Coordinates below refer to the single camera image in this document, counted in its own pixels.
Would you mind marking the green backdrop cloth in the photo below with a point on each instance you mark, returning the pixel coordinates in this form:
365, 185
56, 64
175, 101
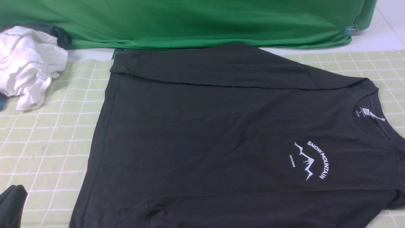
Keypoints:
165, 24

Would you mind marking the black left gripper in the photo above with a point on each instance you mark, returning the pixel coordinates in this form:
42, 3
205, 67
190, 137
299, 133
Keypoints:
12, 202

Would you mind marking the green checkered table mat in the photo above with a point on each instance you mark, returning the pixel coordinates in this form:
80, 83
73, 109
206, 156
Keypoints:
46, 150

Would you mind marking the dark gray long-sleeve shirt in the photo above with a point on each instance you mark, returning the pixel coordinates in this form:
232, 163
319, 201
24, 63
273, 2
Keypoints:
237, 137

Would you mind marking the crumpled white shirt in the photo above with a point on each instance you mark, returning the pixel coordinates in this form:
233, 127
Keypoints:
29, 61

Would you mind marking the dark cloth behind white shirt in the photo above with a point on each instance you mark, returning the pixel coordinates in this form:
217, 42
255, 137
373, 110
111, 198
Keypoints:
63, 39

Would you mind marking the blue binder clip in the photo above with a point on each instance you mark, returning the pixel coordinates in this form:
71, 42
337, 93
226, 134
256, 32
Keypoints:
351, 31

